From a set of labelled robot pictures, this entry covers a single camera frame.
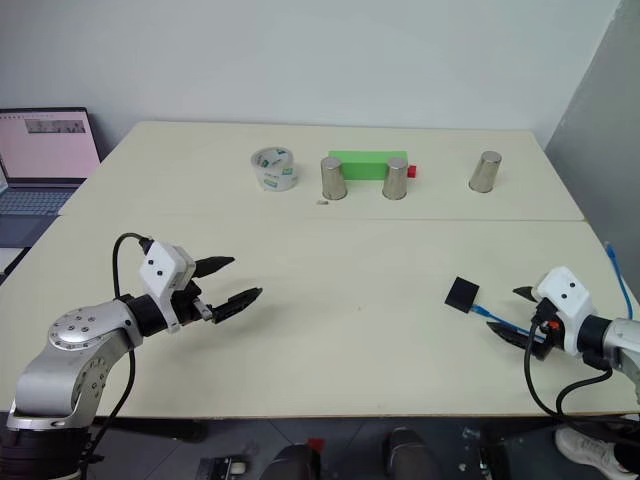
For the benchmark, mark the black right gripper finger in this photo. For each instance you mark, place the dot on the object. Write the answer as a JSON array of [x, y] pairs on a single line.
[[526, 293], [515, 336]]

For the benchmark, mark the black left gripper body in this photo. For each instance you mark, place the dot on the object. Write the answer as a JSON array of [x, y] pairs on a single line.
[[189, 306]]

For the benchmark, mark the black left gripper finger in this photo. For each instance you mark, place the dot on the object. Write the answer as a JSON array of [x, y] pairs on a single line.
[[212, 264], [237, 302]]

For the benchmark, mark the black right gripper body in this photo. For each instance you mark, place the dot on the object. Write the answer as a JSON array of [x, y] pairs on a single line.
[[550, 340]]

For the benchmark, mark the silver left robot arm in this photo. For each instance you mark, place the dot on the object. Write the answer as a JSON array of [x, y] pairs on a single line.
[[75, 350]]

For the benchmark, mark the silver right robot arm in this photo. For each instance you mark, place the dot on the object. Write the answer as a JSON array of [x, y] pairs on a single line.
[[620, 340]]

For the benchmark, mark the small black square pad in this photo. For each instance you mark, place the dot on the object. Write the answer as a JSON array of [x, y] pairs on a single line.
[[462, 294]]

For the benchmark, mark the clear packing tape roll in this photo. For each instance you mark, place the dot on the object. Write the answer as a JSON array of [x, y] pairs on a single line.
[[272, 172]]

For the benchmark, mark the white sneaker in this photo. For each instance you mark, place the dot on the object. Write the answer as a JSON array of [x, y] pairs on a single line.
[[585, 450]]

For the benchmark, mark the steel cup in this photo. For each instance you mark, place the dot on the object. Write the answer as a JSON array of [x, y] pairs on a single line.
[[485, 172], [395, 181], [333, 180]]

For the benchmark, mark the dark rounded shape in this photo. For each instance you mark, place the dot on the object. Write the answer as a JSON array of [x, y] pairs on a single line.
[[290, 462], [405, 452]]

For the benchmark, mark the small red block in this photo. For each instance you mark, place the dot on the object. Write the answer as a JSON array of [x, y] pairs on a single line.
[[412, 171]]

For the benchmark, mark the green rectangular block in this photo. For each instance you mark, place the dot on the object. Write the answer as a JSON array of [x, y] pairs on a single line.
[[365, 164]]

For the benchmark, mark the open laptop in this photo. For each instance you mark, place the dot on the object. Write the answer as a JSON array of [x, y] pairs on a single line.
[[45, 150]]

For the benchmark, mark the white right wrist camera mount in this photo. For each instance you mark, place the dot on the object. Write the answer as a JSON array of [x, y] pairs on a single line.
[[565, 300]]

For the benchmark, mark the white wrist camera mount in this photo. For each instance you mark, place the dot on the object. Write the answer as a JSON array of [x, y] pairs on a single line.
[[160, 265], [565, 300]]

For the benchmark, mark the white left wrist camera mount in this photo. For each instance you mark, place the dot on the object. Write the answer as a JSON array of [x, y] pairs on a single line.
[[160, 265]]

